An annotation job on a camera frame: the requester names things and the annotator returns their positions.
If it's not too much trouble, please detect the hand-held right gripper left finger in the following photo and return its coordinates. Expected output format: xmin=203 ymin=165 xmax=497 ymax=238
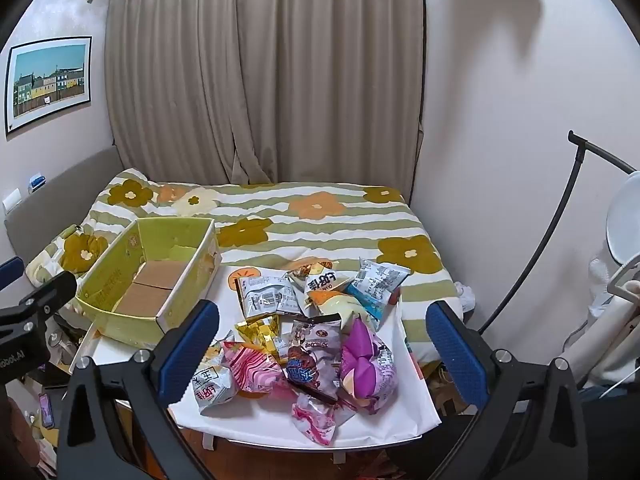
xmin=56 ymin=299 xmax=221 ymax=480

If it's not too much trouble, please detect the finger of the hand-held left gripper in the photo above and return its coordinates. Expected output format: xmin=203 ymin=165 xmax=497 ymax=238
xmin=17 ymin=271 xmax=78 ymax=322
xmin=0 ymin=256 xmax=26 ymax=292

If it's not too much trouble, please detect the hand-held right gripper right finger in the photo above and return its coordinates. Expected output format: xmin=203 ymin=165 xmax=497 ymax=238
xmin=425 ymin=300 xmax=590 ymax=480

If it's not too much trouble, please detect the green cardboard box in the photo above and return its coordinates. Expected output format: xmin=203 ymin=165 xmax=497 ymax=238
xmin=75 ymin=217 xmax=223 ymax=348

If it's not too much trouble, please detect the brown purple cartoon snack packet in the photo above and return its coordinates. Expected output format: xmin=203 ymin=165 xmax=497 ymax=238
xmin=284 ymin=313 xmax=345 ymax=405

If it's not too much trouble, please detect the yellow orange snack packet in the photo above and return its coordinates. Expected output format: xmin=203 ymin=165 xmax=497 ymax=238
xmin=306 ymin=290 xmax=373 ymax=331

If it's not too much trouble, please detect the brown paper bag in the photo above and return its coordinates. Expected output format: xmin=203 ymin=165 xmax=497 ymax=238
xmin=427 ymin=360 xmax=468 ymax=413

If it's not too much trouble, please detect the grey white snack packet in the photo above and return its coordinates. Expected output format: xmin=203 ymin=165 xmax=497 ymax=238
xmin=192 ymin=352 xmax=237 ymax=417

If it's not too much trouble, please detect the flower print pillow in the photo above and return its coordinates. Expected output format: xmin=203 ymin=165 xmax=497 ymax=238
xmin=25 ymin=220 xmax=110 ymax=286

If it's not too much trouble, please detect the pink swirl snack packet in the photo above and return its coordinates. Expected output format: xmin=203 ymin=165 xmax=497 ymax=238
xmin=220 ymin=341 xmax=287 ymax=400

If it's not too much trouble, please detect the gold snack packet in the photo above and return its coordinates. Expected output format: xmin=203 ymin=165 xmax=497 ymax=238
xmin=234 ymin=314 xmax=282 ymax=367

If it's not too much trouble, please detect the crumpled silver white snack packet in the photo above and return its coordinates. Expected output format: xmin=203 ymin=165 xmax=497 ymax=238
xmin=235 ymin=272 xmax=297 ymax=322

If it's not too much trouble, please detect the magenta snack packet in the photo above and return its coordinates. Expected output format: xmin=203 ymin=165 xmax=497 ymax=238
xmin=339 ymin=316 xmax=400 ymax=415

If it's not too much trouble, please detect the blue snack packet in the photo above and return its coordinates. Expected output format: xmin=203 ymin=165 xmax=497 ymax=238
xmin=346 ymin=282 xmax=401 ymax=332

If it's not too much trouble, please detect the grey headboard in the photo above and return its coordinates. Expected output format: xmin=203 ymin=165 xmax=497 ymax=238
xmin=4 ymin=146 xmax=117 ymax=263

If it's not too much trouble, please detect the pink white snack packet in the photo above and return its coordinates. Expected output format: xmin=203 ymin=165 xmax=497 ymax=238
xmin=291 ymin=391 xmax=337 ymax=447

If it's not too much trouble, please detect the white chips packet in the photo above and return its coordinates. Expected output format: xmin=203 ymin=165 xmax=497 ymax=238
xmin=287 ymin=259 xmax=347 ymax=311

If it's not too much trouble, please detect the white garment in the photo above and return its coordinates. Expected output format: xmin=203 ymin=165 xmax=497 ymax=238
xmin=560 ymin=255 xmax=640 ymax=403

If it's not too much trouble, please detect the black curved lamp pole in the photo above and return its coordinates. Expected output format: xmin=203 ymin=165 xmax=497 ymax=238
xmin=477 ymin=130 xmax=640 ymax=336

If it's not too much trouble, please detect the flower print striped blanket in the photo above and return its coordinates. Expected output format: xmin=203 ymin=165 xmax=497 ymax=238
xmin=82 ymin=167 xmax=463 ymax=361

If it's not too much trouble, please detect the white round lamp head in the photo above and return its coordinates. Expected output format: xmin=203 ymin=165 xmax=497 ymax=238
xmin=606 ymin=171 xmax=640 ymax=267

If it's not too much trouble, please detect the beige curtain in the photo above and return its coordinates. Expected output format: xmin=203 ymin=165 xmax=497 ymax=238
xmin=102 ymin=0 xmax=426 ymax=186

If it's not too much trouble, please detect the wall poster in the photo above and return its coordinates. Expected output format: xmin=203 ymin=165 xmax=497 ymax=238
xmin=5 ymin=36 xmax=93 ymax=135

